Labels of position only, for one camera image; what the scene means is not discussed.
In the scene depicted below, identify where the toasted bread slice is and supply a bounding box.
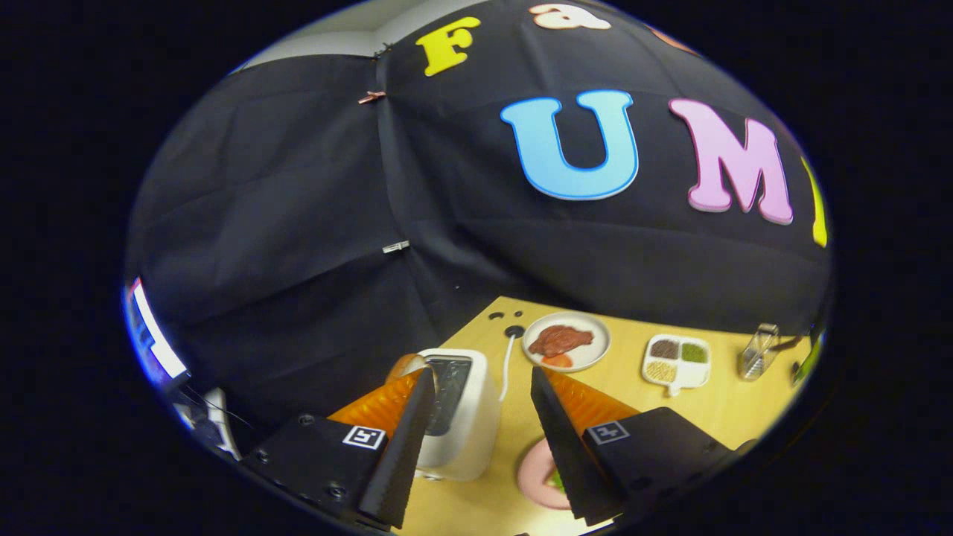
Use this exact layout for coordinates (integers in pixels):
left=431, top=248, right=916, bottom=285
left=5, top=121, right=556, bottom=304
left=386, top=353, right=429, bottom=384

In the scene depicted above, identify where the white toaster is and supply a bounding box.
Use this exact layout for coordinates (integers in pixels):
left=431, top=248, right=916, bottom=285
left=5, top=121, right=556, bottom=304
left=406, top=348, right=501, bottom=482

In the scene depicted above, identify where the pale pink plate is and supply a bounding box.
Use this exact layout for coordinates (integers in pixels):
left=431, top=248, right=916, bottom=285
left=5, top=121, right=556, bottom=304
left=517, top=437, right=578, bottom=511

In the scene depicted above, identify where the white sectioned dish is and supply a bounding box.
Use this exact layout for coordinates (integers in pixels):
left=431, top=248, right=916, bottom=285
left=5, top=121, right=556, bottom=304
left=641, top=334, right=713, bottom=398

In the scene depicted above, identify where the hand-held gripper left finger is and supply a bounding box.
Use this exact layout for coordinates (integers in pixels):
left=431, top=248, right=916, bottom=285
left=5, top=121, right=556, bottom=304
left=240, top=367, right=437, bottom=531

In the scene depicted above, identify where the white plate with meat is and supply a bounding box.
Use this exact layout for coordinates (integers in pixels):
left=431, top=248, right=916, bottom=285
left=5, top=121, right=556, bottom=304
left=521, top=311, right=612, bottom=373

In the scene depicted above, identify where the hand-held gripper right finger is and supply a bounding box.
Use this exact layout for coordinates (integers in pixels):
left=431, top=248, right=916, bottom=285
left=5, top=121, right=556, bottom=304
left=530, top=365, right=739, bottom=527

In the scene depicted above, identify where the lit computer screen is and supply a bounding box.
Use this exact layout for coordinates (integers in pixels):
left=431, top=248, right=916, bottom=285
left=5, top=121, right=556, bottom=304
left=123, top=277, right=191, bottom=392

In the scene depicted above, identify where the white toaster cable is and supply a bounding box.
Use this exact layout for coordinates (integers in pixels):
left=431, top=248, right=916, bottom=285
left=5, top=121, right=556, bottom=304
left=497, top=334, right=520, bottom=403

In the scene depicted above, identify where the green bottle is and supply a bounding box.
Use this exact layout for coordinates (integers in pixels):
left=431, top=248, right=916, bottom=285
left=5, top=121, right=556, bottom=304
left=791, top=328, right=823, bottom=386

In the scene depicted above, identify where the clear wire-frame holder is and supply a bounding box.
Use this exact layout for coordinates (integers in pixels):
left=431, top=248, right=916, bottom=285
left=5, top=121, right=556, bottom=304
left=738, top=323, right=780, bottom=381

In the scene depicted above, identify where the red meat slice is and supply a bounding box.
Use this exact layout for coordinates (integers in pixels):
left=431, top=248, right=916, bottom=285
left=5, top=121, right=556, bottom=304
left=528, top=325, right=595, bottom=358

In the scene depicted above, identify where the black backdrop cloth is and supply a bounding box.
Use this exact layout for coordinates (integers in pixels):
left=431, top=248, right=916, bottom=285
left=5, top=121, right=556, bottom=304
left=125, top=0, right=832, bottom=447

